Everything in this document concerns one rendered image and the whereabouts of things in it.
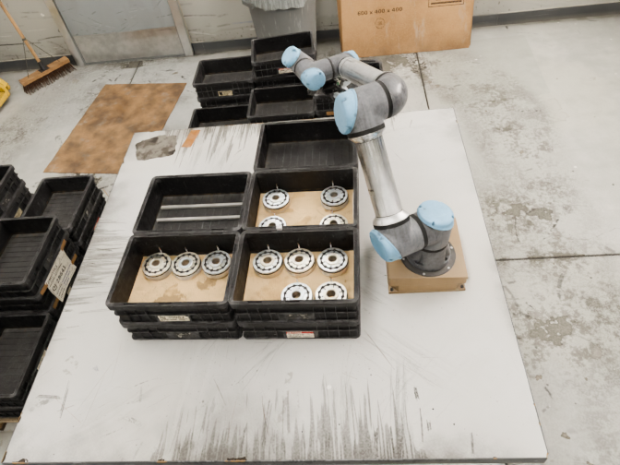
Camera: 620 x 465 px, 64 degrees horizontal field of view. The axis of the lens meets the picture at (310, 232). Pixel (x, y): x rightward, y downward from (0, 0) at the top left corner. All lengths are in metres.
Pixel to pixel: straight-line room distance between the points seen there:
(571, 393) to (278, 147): 1.64
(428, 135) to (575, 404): 1.32
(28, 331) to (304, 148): 1.56
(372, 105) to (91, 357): 1.26
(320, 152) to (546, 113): 2.06
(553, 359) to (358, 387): 1.19
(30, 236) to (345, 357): 1.74
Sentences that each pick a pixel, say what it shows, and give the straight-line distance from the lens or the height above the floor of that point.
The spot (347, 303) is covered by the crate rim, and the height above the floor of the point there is 0.93.
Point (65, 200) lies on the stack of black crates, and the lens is 3.08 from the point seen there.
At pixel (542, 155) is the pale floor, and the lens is 3.47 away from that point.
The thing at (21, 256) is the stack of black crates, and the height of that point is 0.49.
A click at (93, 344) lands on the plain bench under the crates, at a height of 0.70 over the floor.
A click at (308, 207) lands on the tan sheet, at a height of 0.83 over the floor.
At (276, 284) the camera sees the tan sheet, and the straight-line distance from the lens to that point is 1.69.
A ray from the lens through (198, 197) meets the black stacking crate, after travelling 2.05.
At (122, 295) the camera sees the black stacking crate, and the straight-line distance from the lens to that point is 1.79.
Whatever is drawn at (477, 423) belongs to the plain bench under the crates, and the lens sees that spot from 1.61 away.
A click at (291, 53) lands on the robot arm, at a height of 1.27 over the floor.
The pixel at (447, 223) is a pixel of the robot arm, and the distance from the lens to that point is 1.59.
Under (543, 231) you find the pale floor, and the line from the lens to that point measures 3.01.
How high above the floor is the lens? 2.19
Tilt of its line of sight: 49 degrees down
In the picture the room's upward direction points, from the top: 10 degrees counter-clockwise
